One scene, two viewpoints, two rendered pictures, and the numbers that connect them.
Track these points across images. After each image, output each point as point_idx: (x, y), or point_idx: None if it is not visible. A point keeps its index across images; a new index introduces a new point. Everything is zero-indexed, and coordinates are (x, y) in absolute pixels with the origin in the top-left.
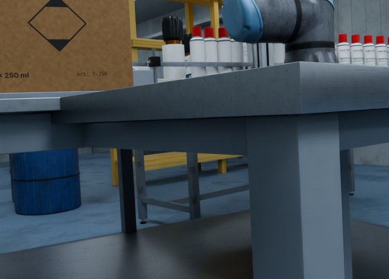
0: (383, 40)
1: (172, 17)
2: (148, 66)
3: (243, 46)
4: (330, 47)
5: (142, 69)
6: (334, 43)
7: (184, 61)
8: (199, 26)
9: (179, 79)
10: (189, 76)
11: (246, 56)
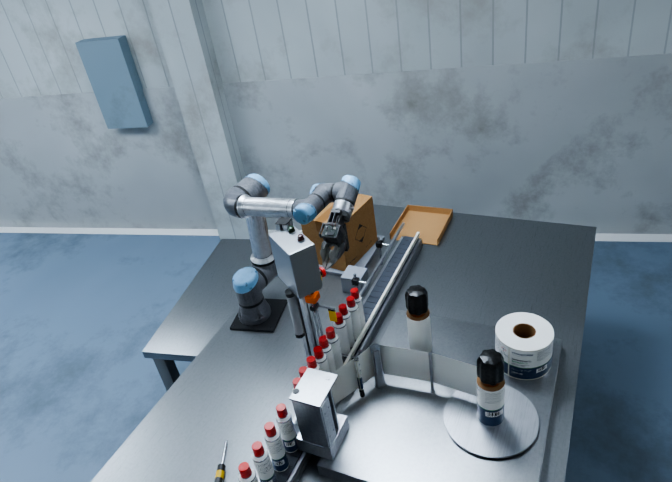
0: None
1: (409, 287)
2: (500, 342)
3: (362, 355)
4: None
5: (495, 335)
6: (276, 416)
7: (408, 329)
8: (350, 290)
9: (371, 314)
10: (473, 385)
11: (361, 365)
